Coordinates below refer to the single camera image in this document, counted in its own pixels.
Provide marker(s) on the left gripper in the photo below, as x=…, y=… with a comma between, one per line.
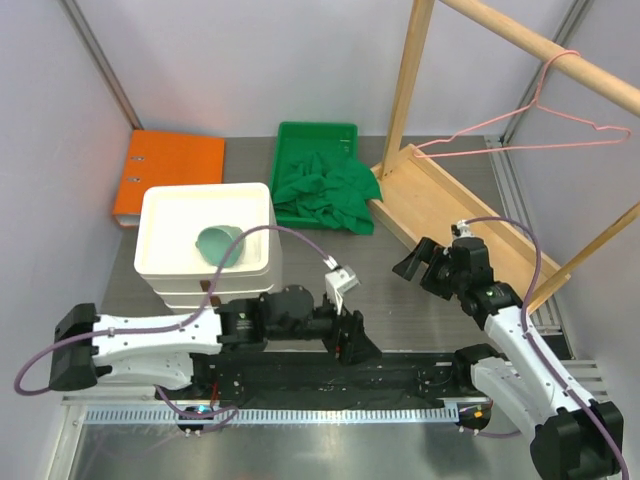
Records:
x=348, y=339

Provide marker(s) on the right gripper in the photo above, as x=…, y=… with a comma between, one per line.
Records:
x=432, y=253

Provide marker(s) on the pink wire hanger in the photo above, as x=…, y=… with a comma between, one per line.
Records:
x=543, y=128

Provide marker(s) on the green t shirt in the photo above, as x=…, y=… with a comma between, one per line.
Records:
x=332, y=191

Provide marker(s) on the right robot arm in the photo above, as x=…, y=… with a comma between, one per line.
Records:
x=571, y=435

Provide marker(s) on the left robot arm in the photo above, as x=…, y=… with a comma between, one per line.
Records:
x=99, y=349

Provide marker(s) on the wooden clothes rack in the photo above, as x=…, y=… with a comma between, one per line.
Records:
x=423, y=199

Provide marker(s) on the green plastic tray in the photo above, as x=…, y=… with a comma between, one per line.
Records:
x=297, y=139

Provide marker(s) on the teal ceramic cup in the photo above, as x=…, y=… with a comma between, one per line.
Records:
x=219, y=245

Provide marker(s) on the white stacked containers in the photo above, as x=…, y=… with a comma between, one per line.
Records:
x=166, y=256

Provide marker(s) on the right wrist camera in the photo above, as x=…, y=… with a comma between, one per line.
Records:
x=461, y=229

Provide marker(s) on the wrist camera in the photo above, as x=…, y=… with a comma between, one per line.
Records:
x=461, y=229
x=338, y=281

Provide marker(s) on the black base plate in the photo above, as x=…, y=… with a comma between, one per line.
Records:
x=307, y=380

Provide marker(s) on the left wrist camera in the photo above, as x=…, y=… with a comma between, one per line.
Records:
x=338, y=281

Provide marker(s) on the slotted cable duct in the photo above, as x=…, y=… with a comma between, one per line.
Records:
x=162, y=415

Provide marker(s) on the orange ring binder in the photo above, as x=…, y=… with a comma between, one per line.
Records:
x=158, y=158

